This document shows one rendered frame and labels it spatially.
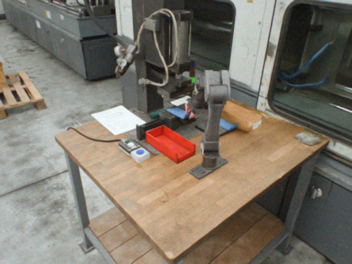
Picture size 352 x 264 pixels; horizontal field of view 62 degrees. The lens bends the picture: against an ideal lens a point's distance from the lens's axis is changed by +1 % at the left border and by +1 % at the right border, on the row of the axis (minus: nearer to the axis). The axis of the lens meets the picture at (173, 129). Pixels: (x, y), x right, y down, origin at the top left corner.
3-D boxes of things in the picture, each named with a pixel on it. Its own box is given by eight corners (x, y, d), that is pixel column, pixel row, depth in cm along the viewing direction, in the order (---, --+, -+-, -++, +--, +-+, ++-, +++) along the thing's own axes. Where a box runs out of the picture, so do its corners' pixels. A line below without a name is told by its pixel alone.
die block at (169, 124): (170, 132, 160) (170, 120, 156) (159, 125, 167) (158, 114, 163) (196, 121, 172) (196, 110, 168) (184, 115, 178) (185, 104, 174)
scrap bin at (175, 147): (177, 164, 136) (177, 154, 133) (145, 141, 152) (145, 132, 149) (195, 154, 143) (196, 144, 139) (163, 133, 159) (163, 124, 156)
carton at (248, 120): (246, 134, 161) (248, 121, 157) (213, 117, 177) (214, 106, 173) (260, 126, 168) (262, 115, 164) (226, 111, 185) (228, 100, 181)
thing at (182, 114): (184, 120, 154) (185, 115, 153) (166, 109, 164) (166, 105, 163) (193, 116, 158) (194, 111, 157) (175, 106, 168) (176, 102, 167)
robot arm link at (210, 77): (196, 77, 139) (207, 68, 109) (214, 76, 140) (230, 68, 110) (196, 102, 140) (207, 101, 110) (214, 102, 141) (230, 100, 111)
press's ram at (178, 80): (170, 104, 150) (171, 47, 135) (141, 89, 167) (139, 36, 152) (195, 95, 160) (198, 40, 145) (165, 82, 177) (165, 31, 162)
